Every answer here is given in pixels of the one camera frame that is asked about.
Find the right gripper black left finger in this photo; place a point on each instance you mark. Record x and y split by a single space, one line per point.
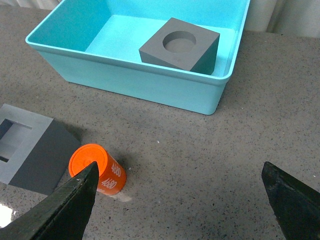
63 215

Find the light blue plastic box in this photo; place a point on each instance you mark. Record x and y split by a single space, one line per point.
119 74

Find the gray block with round hole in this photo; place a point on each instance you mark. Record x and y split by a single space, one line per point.
182 45

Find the orange cylinder marked 4680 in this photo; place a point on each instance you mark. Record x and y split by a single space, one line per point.
112 176

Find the gray block with square hole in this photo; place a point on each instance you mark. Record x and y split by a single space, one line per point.
35 150

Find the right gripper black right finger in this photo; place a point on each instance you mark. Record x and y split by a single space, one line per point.
295 204

